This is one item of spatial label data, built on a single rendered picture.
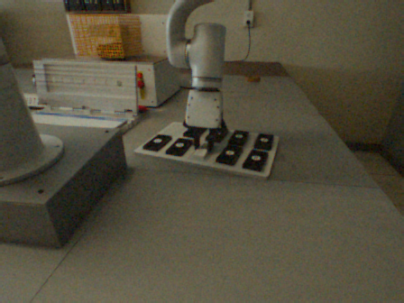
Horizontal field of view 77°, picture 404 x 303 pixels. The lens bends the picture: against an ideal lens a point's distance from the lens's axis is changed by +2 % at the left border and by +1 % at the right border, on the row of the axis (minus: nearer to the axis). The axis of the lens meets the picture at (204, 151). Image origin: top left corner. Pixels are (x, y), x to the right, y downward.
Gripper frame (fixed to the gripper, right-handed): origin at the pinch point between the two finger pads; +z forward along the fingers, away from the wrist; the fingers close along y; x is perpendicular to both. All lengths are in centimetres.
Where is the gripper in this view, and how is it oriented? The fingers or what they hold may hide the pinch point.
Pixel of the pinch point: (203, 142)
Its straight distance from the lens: 74.4
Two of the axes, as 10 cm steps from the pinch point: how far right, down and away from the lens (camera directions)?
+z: -0.6, 9.6, 2.7
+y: 9.6, 1.3, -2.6
